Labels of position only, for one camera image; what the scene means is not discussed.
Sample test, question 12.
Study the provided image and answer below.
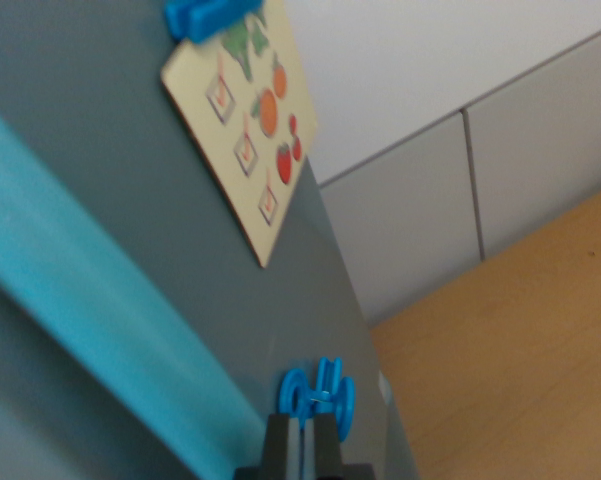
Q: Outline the cream shopping list card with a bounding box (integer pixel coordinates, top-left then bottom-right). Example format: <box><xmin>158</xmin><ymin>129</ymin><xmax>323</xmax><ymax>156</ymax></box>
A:
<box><xmin>160</xmin><ymin>0</ymin><xmax>321</xmax><ymax>270</ymax></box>

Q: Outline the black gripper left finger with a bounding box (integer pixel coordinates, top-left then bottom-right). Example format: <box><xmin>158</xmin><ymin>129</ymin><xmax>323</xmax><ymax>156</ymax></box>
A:
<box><xmin>260</xmin><ymin>413</ymin><xmax>304</xmax><ymax>480</ymax></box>

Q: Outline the blue empty clip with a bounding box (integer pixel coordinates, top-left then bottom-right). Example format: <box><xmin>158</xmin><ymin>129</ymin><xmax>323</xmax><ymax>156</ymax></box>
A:
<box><xmin>278</xmin><ymin>355</ymin><xmax>357</xmax><ymax>444</ymax></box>

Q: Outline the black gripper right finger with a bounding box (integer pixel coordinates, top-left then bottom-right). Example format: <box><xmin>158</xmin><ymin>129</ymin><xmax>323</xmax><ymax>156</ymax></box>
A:
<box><xmin>306</xmin><ymin>413</ymin><xmax>347</xmax><ymax>480</ymax></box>

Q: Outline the grey wall panel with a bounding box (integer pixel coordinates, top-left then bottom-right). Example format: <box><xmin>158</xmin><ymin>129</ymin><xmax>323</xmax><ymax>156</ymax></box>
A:
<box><xmin>463</xmin><ymin>23</ymin><xmax>601</xmax><ymax>262</ymax></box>
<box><xmin>319</xmin><ymin>111</ymin><xmax>484</xmax><ymax>327</ymax></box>

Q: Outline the blue clip holding card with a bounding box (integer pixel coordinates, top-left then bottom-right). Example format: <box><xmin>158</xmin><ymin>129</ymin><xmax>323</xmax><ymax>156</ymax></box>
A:
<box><xmin>163</xmin><ymin>0</ymin><xmax>267</xmax><ymax>44</ymax></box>

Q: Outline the teal handle of clip door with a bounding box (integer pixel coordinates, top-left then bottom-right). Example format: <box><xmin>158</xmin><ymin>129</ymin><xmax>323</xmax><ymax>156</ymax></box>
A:
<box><xmin>0</xmin><ymin>108</ymin><xmax>270</xmax><ymax>480</ymax></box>

